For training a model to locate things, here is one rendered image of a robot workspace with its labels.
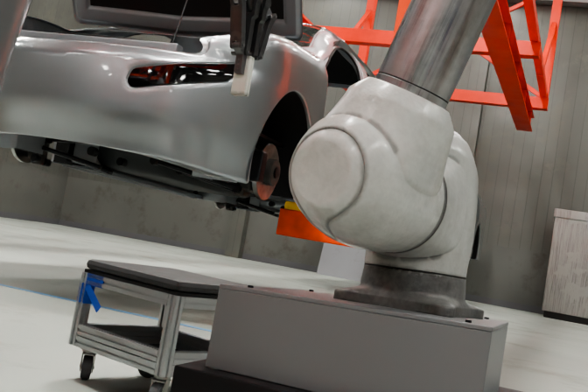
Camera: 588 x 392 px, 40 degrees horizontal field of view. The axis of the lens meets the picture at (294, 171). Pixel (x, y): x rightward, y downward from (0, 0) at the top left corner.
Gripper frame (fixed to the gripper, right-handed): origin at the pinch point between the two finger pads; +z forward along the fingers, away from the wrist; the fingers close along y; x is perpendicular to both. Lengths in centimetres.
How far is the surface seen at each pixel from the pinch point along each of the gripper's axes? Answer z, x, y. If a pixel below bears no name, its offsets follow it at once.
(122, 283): 43, 66, 56
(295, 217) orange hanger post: 2, 156, 310
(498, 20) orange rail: -236, 144, 636
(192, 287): 41, 44, 57
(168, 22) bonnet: -109, 246, 270
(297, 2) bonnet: -121, 156, 274
